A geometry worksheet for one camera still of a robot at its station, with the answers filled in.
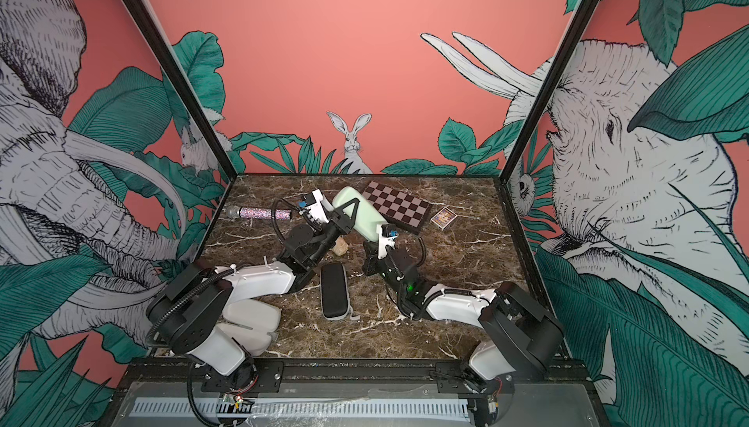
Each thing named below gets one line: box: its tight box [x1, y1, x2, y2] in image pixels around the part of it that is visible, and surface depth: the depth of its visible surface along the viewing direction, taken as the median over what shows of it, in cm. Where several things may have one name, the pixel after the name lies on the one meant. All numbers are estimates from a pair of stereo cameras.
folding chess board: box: [362, 180, 434, 235], surface depth 109 cm
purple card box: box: [430, 205, 459, 232], surface depth 109 cm
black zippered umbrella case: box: [319, 263, 351, 321], surface depth 87 cm
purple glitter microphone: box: [225, 204, 292, 221], surface depth 106 cm
